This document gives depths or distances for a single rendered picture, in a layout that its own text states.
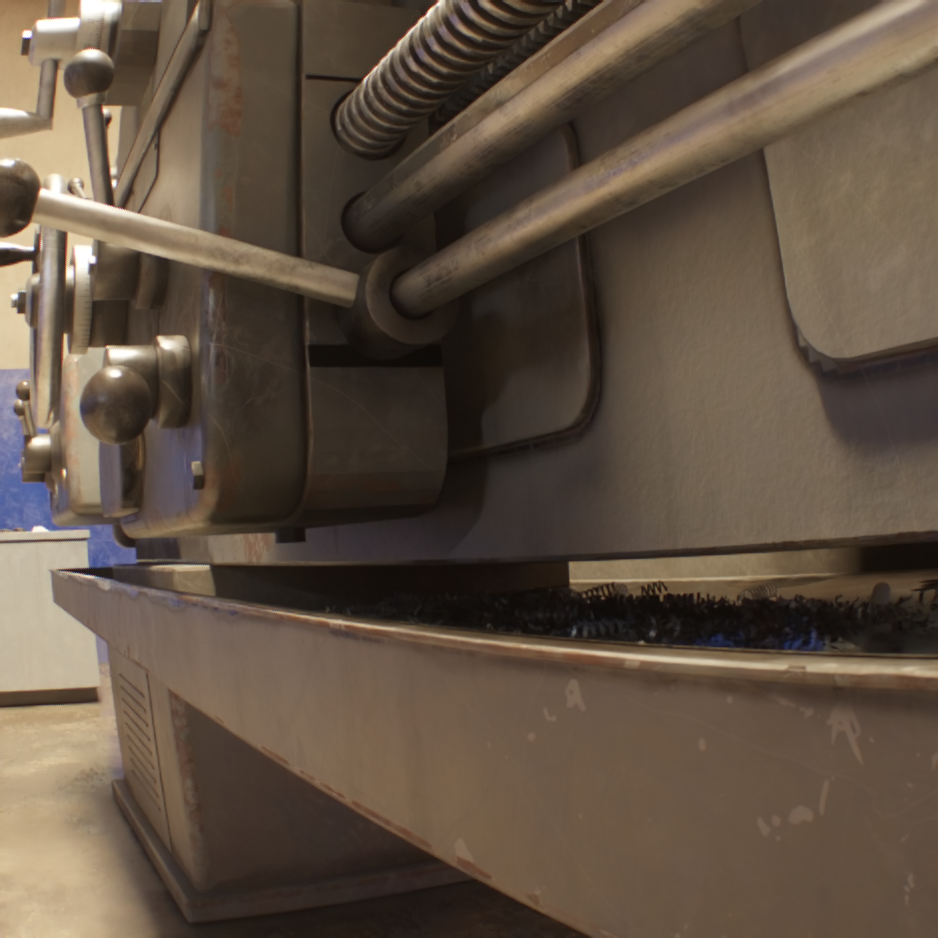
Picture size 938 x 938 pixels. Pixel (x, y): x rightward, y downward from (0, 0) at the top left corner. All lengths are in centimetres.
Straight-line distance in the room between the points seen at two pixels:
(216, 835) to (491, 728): 113
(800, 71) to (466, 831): 22
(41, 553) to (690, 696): 327
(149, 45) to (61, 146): 439
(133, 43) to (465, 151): 36
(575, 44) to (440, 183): 13
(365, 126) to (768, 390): 26
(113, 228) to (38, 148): 464
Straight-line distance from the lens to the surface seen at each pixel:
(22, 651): 341
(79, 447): 150
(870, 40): 27
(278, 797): 137
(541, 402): 55
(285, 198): 56
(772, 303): 41
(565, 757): 21
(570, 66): 38
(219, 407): 53
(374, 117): 55
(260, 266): 51
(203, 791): 135
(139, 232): 50
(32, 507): 476
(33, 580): 341
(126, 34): 76
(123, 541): 204
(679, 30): 34
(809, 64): 28
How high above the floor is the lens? 49
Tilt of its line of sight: 5 degrees up
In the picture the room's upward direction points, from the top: 4 degrees counter-clockwise
